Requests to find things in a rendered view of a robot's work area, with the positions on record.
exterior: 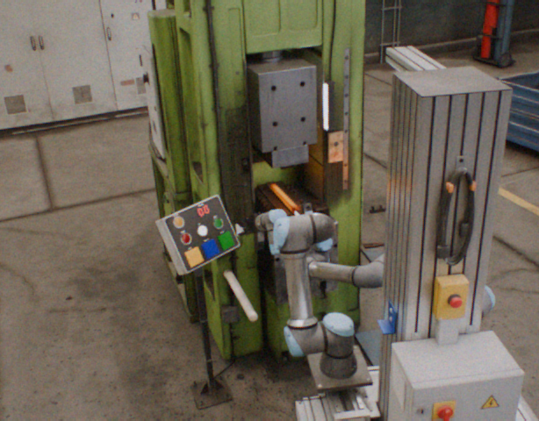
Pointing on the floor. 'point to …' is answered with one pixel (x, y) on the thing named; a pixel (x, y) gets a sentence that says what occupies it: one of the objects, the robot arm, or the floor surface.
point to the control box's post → (204, 325)
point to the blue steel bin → (529, 109)
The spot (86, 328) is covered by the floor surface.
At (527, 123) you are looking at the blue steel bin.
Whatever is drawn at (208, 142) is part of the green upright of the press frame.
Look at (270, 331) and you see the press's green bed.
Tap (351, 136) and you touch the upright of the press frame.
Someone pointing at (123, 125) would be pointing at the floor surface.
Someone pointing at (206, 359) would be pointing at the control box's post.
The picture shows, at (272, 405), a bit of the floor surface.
